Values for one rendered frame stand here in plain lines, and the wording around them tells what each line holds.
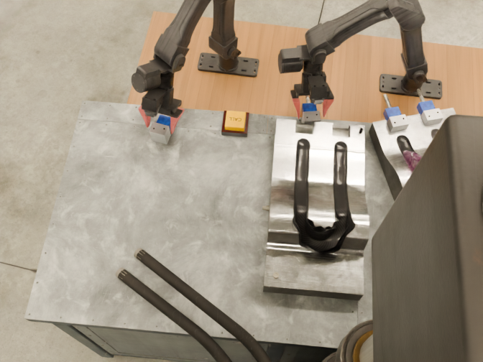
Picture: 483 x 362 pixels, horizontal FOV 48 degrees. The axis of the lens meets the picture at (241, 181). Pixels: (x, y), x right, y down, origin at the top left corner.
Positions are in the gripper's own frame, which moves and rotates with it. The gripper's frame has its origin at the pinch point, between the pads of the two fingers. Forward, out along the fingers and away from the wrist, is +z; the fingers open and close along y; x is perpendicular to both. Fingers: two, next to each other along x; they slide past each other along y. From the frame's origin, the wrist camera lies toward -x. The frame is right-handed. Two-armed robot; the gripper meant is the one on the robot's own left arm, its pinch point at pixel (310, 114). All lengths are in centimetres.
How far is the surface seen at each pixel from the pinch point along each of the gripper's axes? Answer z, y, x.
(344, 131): 2.3, 8.8, -7.7
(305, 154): 4.3, -4.0, -15.4
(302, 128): 1.3, -3.4, -6.0
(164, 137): 2.4, -44.9, -4.0
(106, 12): 12, -86, 153
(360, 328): -23, -12, -102
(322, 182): 8.8, -0.5, -23.6
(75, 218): 17, -72, -22
